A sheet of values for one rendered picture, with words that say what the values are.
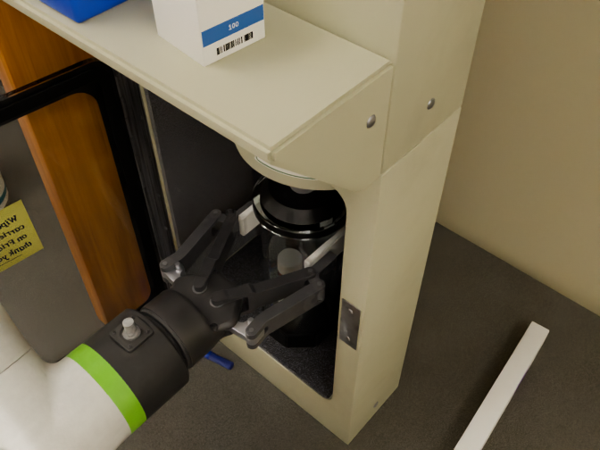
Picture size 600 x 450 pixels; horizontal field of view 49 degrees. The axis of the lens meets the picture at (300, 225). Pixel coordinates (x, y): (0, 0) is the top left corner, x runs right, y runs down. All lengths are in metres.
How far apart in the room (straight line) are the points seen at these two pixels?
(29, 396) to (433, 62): 0.40
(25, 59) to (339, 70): 0.37
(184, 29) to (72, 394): 0.32
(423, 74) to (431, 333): 0.57
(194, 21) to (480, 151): 0.68
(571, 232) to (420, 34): 0.64
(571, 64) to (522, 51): 0.06
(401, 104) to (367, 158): 0.04
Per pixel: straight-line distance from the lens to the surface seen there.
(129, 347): 0.60
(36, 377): 0.59
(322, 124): 0.38
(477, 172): 1.05
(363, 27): 0.43
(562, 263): 1.07
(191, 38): 0.42
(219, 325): 0.64
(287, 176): 0.61
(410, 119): 0.48
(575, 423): 0.96
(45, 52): 0.71
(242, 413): 0.90
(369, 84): 0.41
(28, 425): 0.58
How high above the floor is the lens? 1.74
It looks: 48 degrees down
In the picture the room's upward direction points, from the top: straight up
